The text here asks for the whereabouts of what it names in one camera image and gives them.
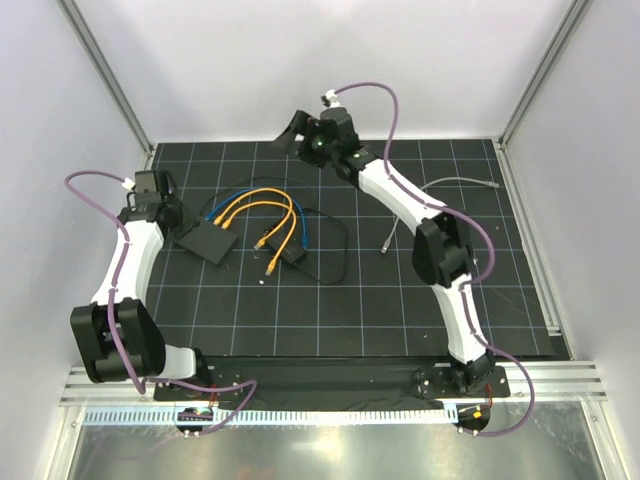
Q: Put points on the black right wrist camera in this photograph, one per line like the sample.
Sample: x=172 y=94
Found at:
x=338 y=119

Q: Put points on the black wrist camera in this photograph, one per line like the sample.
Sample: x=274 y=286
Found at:
x=151 y=186
x=338 y=119

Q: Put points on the aluminium corner post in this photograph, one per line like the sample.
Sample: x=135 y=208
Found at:
x=94 y=52
x=569 y=23

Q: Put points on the right aluminium corner post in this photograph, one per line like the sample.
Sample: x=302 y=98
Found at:
x=569 y=23

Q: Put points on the left aluminium corner post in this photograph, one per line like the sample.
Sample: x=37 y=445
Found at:
x=94 y=52

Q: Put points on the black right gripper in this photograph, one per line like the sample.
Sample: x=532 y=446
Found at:
x=301 y=127

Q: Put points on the black network switch box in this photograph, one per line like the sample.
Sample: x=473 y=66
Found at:
x=213 y=244

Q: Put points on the black power adapter brick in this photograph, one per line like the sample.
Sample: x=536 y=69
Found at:
x=292 y=254

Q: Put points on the white slotted cable duct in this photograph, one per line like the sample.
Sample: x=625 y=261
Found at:
x=183 y=416

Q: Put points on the black grid cutting mat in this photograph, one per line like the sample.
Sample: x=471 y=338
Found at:
x=356 y=293

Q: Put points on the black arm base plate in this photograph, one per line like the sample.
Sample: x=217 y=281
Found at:
x=324 y=383

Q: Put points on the aluminium front frame rail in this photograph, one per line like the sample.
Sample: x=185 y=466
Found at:
x=552 y=381

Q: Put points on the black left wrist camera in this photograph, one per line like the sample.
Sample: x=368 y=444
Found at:
x=151 y=186

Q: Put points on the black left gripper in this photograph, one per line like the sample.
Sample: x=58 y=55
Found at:
x=187 y=229

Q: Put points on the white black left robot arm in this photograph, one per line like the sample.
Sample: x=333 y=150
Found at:
x=116 y=336

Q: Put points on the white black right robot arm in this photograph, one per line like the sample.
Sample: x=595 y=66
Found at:
x=442 y=255

